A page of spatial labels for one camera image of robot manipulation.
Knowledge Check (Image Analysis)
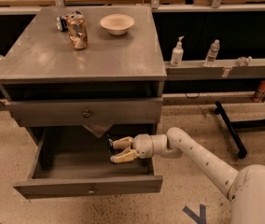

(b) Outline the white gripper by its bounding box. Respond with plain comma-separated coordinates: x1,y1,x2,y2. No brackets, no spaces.
110,134,153,163

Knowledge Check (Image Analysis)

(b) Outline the dark blue rxbar wrapper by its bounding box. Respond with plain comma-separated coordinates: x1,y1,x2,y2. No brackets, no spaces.
108,138,115,155

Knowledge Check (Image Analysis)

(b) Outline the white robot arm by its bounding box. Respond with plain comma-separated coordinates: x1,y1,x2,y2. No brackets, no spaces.
109,127,265,224

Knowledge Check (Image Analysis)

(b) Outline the white cloth under drawer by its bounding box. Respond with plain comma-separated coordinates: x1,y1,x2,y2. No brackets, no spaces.
84,125,111,138

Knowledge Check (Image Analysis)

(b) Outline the open grey middle drawer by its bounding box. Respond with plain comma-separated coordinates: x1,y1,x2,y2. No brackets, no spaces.
13,125,162,199

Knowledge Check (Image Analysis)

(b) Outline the grey wooden drawer cabinet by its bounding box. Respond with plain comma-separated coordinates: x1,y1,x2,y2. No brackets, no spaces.
0,7,166,140

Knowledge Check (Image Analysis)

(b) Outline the closed grey top drawer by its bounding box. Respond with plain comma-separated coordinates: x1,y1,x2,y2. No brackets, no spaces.
7,98,162,127

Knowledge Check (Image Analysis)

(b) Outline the black metal stand leg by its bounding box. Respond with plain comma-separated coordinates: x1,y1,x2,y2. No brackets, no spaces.
215,102,247,159

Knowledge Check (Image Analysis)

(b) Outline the white pump lotion bottle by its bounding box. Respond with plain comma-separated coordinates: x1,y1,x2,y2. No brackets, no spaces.
170,36,184,66

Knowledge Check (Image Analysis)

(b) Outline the white paper bowl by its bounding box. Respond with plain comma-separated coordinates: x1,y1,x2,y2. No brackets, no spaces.
100,14,134,35

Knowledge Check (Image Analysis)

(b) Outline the crushed orange soda can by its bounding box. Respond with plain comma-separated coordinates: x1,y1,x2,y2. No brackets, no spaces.
66,12,88,49

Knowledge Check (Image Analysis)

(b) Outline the orange spray bottle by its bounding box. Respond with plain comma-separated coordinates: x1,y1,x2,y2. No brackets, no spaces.
252,80,265,102

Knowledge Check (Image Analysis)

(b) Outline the crumpled clear plastic wrap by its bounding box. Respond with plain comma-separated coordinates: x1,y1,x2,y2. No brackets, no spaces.
236,56,253,66

